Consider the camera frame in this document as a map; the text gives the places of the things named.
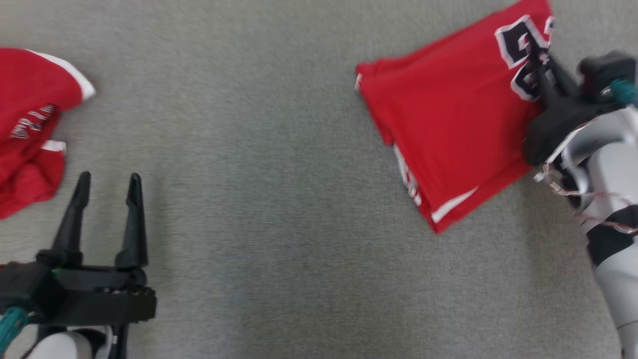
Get red white striped basketball jersey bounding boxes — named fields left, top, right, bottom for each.
left=354, top=0, right=557, bottom=234

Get red Bulls basketball shorts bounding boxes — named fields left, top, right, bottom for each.
left=0, top=47, right=97, bottom=220

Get thin right arm cable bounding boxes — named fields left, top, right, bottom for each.
left=532, top=117, right=638, bottom=236

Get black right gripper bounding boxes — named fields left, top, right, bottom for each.
left=522, top=51, right=607, bottom=166

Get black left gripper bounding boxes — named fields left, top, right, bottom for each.
left=36, top=172, right=157, bottom=327

